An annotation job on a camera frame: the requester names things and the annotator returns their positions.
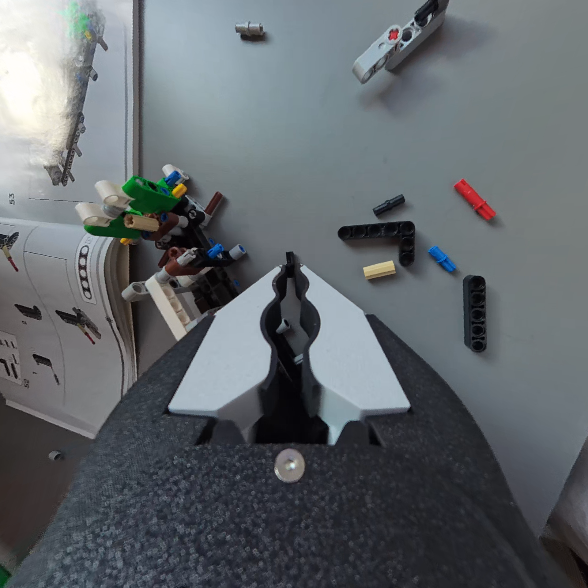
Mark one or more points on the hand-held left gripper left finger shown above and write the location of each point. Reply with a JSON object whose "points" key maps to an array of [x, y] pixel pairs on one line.
{"points": [[229, 363]]}

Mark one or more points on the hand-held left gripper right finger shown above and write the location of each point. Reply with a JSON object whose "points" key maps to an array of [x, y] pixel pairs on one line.
{"points": [[353, 363]]}

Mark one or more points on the tan lego connector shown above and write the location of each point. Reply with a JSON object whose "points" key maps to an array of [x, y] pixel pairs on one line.
{"points": [[379, 270]]}

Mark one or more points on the black straight lego beam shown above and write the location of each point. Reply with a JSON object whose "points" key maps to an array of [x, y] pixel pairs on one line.
{"points": [[475, 312]]}

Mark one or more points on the black angled lego beam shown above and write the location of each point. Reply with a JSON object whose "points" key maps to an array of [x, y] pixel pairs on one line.
{"points": [[381, 230]]}

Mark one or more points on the blue lego pin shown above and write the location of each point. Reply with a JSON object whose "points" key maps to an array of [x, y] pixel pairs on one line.
{"points": [[442, 259]]}

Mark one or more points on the black lego pin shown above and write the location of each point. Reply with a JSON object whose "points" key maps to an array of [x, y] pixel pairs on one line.
{"points": [[388, 205]]}

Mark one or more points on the multicoloured lego assembly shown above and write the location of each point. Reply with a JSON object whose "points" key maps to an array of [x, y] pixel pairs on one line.
{"points": [[151, 197]]}

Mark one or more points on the lego instruction booklet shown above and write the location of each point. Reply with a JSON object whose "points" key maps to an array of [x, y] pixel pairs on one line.
{"points": [[55, 285]]}

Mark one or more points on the small grey lego bush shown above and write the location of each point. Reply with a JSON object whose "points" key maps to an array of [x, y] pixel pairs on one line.
{"points": [[55, 455]]}

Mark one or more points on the red lego pin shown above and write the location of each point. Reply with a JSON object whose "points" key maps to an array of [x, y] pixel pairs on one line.
{"points": [[473, 197]]}

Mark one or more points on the grey lego beam assembly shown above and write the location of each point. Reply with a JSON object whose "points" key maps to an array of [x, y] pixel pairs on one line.
{"points": [[395, 50]]}

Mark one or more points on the grey lego pin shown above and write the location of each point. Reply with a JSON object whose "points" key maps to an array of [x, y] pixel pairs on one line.
{"points": [[249, 29]]}

